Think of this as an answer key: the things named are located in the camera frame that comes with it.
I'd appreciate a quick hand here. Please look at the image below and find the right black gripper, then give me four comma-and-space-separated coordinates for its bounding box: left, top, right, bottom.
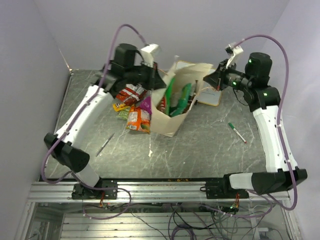
203, 58, 253, 92

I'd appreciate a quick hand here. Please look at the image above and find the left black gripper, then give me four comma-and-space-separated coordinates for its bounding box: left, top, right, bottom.
126, 60, 169, 92

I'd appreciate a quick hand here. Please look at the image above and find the beige paper bag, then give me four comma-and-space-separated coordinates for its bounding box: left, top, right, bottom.
150, 60, 215, 137

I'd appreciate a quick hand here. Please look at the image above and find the red snack bag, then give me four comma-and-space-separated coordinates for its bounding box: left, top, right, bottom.
116, 84, 147, 106

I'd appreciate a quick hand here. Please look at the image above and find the purple grape candy bag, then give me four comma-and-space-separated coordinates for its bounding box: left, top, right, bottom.
139, 96, 152, 115

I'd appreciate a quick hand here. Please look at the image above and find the small green snack bag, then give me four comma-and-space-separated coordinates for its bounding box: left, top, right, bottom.
170, 83, 193, 117

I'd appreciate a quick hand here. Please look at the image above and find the yellow green snack packet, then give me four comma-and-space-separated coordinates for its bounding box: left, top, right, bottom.
117, 106, 131, 121

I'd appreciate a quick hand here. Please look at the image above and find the large green Chiaba chips bag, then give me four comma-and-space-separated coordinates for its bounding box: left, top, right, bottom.
157, 77, 176, 116

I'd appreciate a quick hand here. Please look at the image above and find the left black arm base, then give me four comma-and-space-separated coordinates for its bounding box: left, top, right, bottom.
71, 179, 118, 200

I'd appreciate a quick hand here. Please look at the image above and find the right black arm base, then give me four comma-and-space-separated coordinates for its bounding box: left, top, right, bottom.
200, 178, 249, 200

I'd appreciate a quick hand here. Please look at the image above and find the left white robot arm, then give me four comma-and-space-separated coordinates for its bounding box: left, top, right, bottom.
44, 43, 166, 199

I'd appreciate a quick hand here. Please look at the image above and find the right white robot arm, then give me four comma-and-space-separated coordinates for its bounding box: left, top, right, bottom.
203, 52, 308, 198

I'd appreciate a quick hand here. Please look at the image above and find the orange mango snack bag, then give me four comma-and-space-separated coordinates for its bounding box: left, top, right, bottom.
126, 105, 151, 134

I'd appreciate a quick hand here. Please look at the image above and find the yellow M&M candy packet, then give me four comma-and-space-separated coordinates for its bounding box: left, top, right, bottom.
112, 102, 131, 112

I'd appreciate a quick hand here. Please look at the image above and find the grey pen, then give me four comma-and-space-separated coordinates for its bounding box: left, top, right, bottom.
95, 133, 115, 157

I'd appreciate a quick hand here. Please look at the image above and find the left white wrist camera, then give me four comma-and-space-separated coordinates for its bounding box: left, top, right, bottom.
139, 43, 161, 68

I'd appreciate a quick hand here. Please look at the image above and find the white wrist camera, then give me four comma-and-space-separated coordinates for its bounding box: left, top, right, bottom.
139, 43, 161, 68
225, 43, 244, 69

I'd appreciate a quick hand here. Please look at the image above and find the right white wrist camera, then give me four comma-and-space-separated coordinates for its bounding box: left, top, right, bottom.
225, 43, 244, 69

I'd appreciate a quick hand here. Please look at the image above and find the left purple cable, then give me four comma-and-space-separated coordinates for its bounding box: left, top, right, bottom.
40, 23, 161, 220

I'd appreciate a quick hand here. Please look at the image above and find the aluminium rail frame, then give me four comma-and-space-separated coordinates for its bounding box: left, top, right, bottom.
14, 69, 301, 240

